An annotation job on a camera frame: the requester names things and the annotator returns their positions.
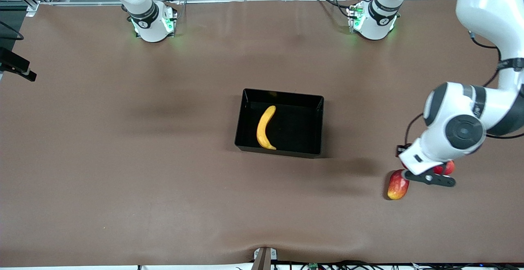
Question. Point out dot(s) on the yellow banana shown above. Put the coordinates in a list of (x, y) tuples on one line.
[(262, 133)]

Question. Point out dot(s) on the black plastic box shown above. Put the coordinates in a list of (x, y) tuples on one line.
[(294, 139)]

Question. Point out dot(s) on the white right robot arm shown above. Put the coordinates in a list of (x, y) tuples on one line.
[(151, 24)]

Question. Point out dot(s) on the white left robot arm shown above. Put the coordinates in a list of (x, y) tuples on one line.
[(462, 131)]

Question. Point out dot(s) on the brown table mat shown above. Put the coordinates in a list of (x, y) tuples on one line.
[(123, 159)]

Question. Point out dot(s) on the red yellow mango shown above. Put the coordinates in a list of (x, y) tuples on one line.
[(396, 188)]

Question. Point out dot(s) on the round red peach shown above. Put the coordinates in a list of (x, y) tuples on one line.
[(448, 167)]

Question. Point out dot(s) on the silver table edge rail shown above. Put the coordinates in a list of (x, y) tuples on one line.
[(266, 0)]

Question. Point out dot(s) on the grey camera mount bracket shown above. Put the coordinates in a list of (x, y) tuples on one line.
[(263, 258)]

